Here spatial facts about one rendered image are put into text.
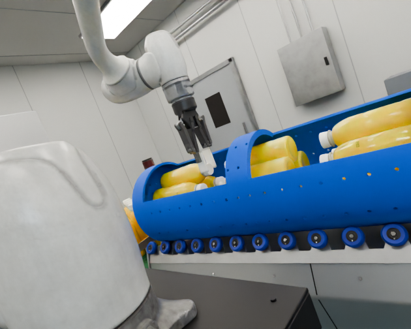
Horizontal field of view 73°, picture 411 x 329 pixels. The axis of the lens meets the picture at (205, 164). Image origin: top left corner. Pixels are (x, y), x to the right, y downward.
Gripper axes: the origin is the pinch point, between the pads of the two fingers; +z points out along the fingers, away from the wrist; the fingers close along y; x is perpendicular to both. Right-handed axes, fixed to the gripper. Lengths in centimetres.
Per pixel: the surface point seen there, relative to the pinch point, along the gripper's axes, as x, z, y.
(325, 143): -36.8, 4.1, -1.9
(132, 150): 414, -28, 305
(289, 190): -30.7, 9.5, -15.2
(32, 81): 424, -191, 175
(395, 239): -46, 24, -12
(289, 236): -24.9, 22.3, -11.3
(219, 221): -8.5, 15.0, -14.5
